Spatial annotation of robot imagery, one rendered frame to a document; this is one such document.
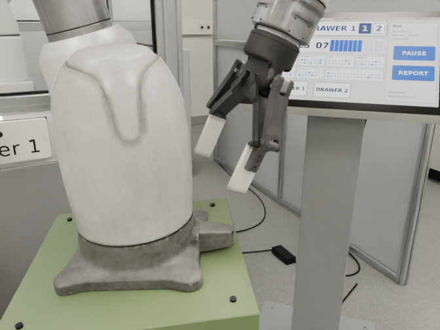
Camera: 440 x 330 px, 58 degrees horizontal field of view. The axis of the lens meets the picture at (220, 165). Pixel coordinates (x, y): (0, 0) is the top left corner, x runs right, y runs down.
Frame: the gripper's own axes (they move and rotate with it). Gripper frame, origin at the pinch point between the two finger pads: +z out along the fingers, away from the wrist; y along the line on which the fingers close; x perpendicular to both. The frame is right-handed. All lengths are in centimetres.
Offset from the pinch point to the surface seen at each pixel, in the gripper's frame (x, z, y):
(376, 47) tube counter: 49, -34, -33
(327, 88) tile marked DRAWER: 41, -20, -33
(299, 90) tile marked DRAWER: 36, -16, -38
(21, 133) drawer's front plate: -23, 23, -61
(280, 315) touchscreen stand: 87, 68, -52
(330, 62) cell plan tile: 41, -26, -38
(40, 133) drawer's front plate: -19, 22, -61
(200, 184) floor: 114, 74, -203
